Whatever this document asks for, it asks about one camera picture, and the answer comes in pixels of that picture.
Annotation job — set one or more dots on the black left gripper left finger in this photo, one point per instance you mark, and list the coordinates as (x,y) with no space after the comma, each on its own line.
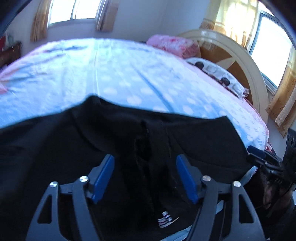
(46,222)

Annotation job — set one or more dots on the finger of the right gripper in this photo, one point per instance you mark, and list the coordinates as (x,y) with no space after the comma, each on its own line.
(261,151)
(267,163)

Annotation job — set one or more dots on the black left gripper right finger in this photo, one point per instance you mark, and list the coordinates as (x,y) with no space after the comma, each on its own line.
(225,211)

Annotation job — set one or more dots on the black pants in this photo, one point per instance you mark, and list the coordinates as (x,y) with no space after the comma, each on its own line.
(144,199)

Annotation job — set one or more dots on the white pillow with dark dots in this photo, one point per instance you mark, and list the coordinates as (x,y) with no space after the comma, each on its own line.
(221,75)

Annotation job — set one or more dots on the side window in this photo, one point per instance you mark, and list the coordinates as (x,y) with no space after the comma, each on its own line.
(270,48)

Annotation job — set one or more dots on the cream and wood headboard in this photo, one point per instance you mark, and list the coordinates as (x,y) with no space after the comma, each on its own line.
(228,54)

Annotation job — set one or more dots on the pink folded blanket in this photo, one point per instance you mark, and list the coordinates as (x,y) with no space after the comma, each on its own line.
(178,46)

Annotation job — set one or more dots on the pink and blue bed cover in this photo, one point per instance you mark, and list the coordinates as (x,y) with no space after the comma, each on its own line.
(61,75)

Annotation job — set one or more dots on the brown wooden desk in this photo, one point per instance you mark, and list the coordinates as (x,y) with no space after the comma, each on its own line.
(11,54)

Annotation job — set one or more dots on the left beige curtain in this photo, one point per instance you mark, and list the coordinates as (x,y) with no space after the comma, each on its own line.
(40,22)

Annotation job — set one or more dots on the beige curtain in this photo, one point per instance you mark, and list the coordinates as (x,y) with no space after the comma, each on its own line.
(106,15)
(40,22)

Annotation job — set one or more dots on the right beige curtain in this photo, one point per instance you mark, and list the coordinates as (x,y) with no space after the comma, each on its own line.
(106,15)

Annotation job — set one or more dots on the far window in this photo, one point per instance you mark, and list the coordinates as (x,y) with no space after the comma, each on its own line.
(71,10)

